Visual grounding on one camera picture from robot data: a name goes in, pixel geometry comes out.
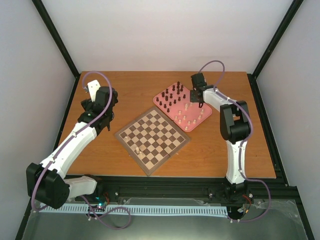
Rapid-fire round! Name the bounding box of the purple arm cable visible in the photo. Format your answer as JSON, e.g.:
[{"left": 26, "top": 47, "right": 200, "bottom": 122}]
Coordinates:
[
  {"left": 31, "top": 71, "right": 113, "bottom": 213},
  {"left": 199, "top": 60, "right": 272, "bottom": 223}
]

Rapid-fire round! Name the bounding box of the black frame post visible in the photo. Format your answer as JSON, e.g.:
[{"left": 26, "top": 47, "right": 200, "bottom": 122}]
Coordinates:
[
  {"left": 32, "top": 0, "right": 81, "bottom": 79},
  {"left": 251, "top": 0, "right": 305, "bottom": 78}
]

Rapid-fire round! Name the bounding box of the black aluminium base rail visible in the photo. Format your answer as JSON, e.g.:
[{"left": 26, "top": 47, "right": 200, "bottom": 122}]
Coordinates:
[{"left": 88, "top": 176, "right": 302, "bottom": 206}]

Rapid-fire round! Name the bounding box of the black frame post right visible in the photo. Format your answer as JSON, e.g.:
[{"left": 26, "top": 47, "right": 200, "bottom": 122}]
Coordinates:
[{"left": 251, "top": 0, "right": 305, "bottom": 78}]

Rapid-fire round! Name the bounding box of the wooden chessboard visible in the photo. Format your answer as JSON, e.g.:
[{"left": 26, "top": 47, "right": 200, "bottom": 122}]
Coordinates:
[{"left": 115, "top": 106, "right": 190, "bottom": 177}]

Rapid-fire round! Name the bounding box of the pink plastic tray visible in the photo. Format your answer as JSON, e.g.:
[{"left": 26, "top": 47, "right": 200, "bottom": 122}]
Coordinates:
[{"left": 153, "top": 82, "right": 212, "bottom": 132}]

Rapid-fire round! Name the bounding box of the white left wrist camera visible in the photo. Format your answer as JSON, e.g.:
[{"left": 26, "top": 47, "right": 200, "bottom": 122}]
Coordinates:
[{"left": 87, "top": 79, "right": 101, "bottom": 102}]

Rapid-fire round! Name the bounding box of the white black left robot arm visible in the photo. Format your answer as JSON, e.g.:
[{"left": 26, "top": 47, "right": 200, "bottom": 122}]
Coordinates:
[{"left": 26, "top": 86, "right": 118, "bottom": 210}]

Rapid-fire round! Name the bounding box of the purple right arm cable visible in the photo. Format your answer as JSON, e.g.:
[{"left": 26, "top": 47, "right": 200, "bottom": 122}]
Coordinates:
[{"left": 199, "top": 60, "right": 272, "bottom": 223}]

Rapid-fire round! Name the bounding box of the light blue cable duct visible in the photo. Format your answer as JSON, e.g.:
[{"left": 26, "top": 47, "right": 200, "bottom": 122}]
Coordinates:
[{"left": 42, "top": 203, "right": 228, "bottom": 218}]

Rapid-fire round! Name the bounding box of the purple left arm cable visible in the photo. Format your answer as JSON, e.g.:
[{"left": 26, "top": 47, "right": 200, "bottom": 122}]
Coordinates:
[{"left": 31, "top": 71, "right": 113, "bottom": 213}]

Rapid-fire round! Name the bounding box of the black frame post left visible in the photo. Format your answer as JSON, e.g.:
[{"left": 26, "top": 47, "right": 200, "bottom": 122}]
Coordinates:
[{"left": 32, "top": 0, "right": 81, "bottom": 79}]

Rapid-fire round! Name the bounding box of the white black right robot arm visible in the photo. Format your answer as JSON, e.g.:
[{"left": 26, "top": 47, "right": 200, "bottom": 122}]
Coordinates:
[{"left": 190, "top": 73, "right": 252, "bottom": 199}]

